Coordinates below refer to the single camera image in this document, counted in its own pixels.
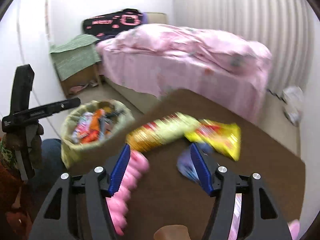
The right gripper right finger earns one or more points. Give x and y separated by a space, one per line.
204 173

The pink slipper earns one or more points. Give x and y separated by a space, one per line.
77 89

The blue white packet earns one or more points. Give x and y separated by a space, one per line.
185 165

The white plastic bag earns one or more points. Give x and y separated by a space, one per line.
293 108

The orange snack bag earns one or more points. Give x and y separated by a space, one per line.
98 128

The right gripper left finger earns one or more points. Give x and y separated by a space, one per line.
117 173

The pink ice bar wrapper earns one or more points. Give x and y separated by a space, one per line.
236 218

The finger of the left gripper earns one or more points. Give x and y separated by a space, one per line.
70 103

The bed with pink sheet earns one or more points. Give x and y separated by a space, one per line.
156 75

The beige headboard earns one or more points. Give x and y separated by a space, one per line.
155 17

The pink floral duvet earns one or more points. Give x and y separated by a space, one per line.
226 50

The wooden nightstand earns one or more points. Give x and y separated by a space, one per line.
82 77

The white striped curtain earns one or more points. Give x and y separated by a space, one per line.
284 26

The black Hello Kitty pillow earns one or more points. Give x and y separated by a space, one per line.
114 23

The pink caterpillar toy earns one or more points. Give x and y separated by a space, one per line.
117 205

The black foil wrapper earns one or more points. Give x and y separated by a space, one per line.
114 114

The green checked cloth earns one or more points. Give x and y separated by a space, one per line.
74 56

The yellow-lined trash bin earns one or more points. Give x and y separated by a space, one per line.
77 122

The pink cylindrical bottle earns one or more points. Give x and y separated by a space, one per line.
294 228

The yellow red chip bag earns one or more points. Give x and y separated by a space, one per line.
224 138

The left hand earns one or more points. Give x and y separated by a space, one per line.
27 143

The yellow noodle packet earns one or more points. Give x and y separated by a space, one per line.
161 132

